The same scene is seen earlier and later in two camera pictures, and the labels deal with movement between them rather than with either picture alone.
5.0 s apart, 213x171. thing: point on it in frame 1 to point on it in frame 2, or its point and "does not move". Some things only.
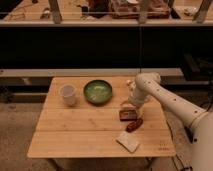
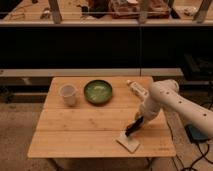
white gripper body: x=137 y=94 to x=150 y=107
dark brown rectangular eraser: x=128 y=115 to x=134 y=126
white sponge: x=128 y=140 does not move
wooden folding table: x=92 y=117 does not move
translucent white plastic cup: x=68 y=93 does not move
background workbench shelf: x=110 y=13 does not move
